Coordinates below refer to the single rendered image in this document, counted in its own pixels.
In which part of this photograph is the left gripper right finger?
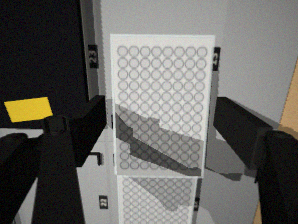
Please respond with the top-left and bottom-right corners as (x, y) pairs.
(213, 97), (298, 224)

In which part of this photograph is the grey deck plate with rectangular bays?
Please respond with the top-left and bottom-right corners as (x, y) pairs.
(197, 0), (298, 224)

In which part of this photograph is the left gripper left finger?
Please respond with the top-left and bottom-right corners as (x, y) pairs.
(0, 95), (107, 224)

